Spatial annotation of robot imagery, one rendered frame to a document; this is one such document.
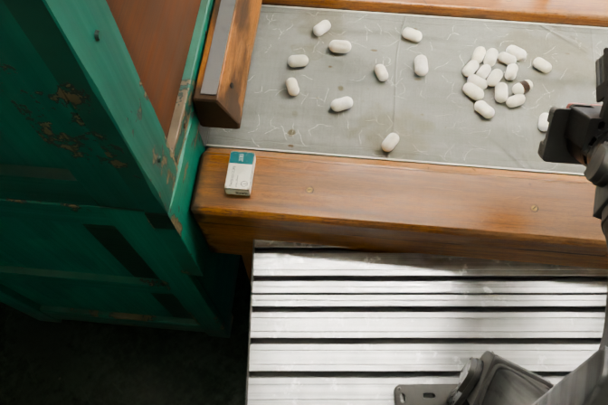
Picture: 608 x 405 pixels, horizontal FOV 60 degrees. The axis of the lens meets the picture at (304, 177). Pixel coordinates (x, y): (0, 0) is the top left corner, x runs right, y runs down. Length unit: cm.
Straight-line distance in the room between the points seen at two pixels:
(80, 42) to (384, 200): 46
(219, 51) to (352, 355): 46
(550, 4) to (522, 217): 42
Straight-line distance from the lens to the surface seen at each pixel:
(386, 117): 85
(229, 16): 81
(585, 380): 37
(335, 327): 78
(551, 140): 68
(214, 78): 74
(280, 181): 75
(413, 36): 94
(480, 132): 86
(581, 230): 81
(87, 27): 44
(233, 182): 73
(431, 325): 80
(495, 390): 62
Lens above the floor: 143
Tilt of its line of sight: 63 degrees down
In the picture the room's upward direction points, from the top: straight up
